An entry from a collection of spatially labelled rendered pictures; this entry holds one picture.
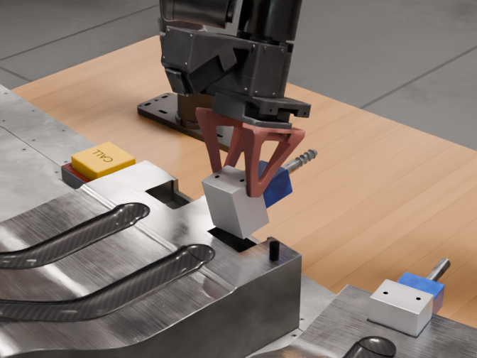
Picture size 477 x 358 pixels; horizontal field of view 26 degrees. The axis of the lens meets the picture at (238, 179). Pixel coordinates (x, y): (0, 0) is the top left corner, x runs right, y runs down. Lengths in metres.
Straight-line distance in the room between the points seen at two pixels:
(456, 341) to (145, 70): 0.84
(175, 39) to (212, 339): 0.28
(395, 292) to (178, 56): 0.30
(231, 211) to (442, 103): 2.50
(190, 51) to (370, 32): 3.12
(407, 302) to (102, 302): 0.29
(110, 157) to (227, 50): 0.40
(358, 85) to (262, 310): 2.59
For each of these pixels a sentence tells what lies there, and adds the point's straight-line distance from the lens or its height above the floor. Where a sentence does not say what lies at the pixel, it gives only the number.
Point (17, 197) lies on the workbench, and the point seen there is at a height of 0.80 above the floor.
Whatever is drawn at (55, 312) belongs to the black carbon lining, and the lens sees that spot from 0.96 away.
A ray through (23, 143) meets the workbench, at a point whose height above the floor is 0.80.
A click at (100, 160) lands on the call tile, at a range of 1.32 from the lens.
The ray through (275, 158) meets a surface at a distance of 1.01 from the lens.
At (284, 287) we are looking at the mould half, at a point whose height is 0.86.
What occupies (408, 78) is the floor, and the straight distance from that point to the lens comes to 3.65.
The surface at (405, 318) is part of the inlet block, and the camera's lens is 0.98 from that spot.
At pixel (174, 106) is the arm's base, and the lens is 1.51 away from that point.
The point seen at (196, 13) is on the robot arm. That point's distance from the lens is 1.00.
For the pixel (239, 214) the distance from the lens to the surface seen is 1.01.
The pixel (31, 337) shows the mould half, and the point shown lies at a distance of 0.88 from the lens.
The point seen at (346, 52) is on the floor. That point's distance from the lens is 3.84.
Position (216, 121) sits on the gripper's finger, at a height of 1.00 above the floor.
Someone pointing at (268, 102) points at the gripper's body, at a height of 1.05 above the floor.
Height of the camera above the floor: 1.46
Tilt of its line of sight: 29 degrees down
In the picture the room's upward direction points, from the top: straight up
